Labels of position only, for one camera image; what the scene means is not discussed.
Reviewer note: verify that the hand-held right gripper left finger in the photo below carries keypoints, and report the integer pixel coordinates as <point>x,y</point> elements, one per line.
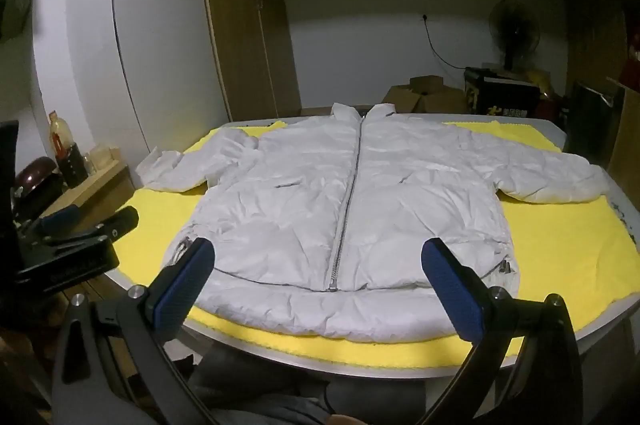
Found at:
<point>182,280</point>

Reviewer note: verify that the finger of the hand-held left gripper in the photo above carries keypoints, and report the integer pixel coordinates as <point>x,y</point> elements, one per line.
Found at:
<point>59,221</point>
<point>112,225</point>

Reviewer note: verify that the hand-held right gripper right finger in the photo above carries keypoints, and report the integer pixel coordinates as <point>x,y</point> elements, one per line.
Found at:
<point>450,290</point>

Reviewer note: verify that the white puffer jacket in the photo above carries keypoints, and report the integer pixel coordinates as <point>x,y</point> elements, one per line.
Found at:
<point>280,205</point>

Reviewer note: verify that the wooden side shelf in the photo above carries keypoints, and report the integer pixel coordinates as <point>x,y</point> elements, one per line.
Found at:
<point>95,190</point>

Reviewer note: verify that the dark round bowl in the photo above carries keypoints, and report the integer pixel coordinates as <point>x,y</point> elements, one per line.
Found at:
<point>34,177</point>

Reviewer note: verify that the plastic bottle with red label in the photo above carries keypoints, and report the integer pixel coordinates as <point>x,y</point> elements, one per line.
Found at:
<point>67,150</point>

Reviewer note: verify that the yellow blanket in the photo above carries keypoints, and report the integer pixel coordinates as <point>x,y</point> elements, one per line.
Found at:
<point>560,255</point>

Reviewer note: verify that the open cardboard box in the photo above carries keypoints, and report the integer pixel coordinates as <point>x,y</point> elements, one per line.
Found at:
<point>440,101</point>

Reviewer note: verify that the black printed box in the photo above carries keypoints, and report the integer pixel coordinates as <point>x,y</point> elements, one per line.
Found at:
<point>500,97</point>

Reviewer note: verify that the small cardboard box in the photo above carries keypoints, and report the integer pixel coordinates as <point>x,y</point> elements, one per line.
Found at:
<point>427,84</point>

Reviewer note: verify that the dark cabinet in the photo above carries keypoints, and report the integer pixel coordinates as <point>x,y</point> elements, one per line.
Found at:
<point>592,120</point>

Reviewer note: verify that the wooden wardrobe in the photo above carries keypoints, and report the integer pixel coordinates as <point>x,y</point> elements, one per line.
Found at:
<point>240,30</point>

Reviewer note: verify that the wooden board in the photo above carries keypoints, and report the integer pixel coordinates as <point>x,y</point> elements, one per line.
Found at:
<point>627,135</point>

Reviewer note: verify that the black standing fan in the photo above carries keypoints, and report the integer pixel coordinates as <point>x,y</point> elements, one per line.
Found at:
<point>514,27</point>

